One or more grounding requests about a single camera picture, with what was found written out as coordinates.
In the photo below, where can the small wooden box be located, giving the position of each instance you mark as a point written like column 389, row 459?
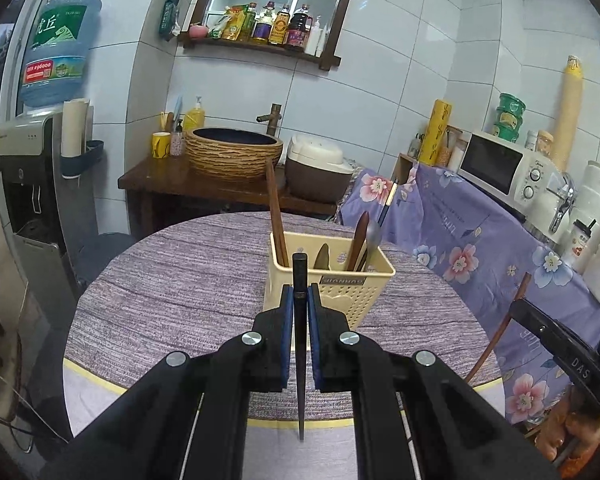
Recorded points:
column 407, row 170

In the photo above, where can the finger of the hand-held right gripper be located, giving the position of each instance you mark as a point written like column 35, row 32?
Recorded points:
column 570, row 355

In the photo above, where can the beige paper cup sleeve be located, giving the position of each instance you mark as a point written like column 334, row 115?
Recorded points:
column 75, row 127

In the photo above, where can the cream plastic utensil holder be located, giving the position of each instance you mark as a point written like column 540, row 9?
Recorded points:
column 352, row 306

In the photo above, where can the blue water jug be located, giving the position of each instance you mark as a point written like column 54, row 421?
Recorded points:
column 55, row 50

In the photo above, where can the yellow soap bottle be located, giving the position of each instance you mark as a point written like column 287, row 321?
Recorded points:
column 194, row 120

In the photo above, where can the bronze faucet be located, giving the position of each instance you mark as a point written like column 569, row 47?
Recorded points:
column 275, row 120

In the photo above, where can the dark sauce bottle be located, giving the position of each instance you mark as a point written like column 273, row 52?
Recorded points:
column 263, row 24

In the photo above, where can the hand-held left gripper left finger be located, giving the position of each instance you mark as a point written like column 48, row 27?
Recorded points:
column 287, row 335

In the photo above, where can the metal spoon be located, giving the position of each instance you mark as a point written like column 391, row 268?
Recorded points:
column 322, row 257
column 373, row 240

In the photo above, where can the dark wooden counter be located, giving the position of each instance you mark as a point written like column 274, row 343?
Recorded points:
column 150, row 180

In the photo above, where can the brown wooden spoon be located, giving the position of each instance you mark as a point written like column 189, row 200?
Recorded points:
column 358, row 240

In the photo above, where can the yellow seasoning pouch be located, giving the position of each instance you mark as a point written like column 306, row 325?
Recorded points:
column 227, row 24

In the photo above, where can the yellow wrap roll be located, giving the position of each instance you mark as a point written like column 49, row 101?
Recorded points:
column 436, row 132

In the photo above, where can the pink apple-shaped jar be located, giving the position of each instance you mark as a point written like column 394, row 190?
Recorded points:
column 196, row 30

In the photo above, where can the white squeeze bottle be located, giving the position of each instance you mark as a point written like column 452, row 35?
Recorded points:
column 314, row 37
column 323, row 42

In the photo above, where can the blue toothbrush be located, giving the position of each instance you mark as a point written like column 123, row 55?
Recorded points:
column 177, row 107

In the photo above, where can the chrome tap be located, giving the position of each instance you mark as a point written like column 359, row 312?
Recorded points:
column 562, row 205

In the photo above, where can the lidded drink cup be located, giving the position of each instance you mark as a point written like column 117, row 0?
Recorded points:
column 579, row 245

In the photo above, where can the white microwave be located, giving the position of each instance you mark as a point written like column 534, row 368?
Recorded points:
column 490, row 165

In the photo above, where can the jar with orange contents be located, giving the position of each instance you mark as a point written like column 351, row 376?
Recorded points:
column 545, row 144

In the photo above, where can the blue-grey cup holder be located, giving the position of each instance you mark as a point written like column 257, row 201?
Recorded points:
column 87, row 160

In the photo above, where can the woven-look basin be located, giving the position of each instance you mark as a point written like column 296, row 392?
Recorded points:
column 230, row 160

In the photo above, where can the brown rice cooker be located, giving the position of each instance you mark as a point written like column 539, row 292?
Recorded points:
column 315, row 180

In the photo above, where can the green oil bottle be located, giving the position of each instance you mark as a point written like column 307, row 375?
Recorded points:
column 248, row 21

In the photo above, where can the dark wooden chopstick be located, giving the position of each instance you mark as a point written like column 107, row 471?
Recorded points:
column 300, row 410

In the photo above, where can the small floral bottle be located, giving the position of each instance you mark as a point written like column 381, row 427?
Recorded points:
column 177, row 142

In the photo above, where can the orange plastic bag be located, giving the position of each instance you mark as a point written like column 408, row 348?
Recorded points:
column 575, row 425

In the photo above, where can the grey water dispenser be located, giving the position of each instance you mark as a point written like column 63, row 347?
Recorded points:
column 25, row 170

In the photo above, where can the yellow mug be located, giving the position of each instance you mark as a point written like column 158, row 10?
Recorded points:
column 161, row 146

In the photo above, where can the green hanging packet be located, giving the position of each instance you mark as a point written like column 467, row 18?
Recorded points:
column 169, row 15

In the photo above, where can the tall stack of paper cups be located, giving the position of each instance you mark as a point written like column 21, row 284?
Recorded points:
column 567, row 110

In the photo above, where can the large soy sauce bottle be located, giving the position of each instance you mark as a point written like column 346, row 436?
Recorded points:
column 299, row 29

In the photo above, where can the dark wooden mirror shelf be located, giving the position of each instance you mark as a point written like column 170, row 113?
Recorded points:
column 240, row 46

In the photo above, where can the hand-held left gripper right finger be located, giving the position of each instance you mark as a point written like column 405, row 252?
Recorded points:
column 314, row 335

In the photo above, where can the glass jar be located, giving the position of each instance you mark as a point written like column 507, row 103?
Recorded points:
column 458, row 150

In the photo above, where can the purple floral cloth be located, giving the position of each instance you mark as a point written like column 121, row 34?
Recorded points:
column 455, row 230

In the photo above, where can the amber sauce bottle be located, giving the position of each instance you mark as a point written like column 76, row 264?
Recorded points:
column 280, row 26

